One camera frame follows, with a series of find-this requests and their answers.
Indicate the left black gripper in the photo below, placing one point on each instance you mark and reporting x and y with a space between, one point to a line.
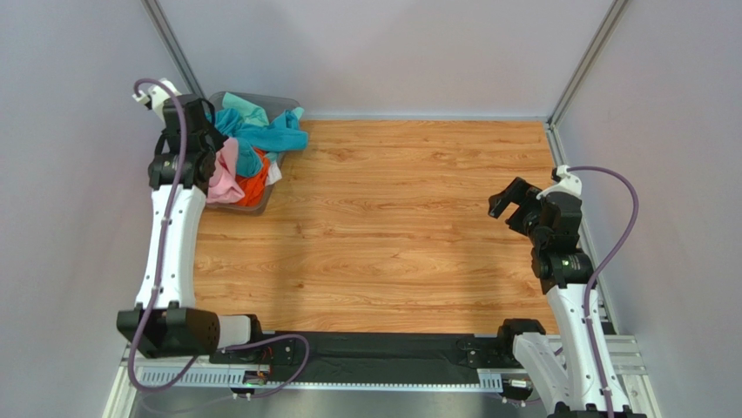
219 137

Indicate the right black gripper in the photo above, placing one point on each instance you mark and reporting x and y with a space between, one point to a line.
522 207

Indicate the pink t shirt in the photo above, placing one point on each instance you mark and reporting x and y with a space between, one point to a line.
223 187

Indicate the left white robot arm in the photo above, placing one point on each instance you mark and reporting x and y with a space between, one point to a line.
165 321

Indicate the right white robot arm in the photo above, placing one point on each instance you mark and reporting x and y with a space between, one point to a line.
580 380

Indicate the mint green t shirt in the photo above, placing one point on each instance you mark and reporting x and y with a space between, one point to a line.
249 112

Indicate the orange t shirt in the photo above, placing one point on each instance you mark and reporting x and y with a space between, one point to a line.
253 187

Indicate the white t shirt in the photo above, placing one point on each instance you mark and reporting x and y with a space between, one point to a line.
273 174

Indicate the teal blue t shirt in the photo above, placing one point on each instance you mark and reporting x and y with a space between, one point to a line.
283 134

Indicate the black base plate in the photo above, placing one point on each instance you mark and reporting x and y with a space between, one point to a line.
373 358

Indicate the aluminium frame rail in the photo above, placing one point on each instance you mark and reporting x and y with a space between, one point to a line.
511 385

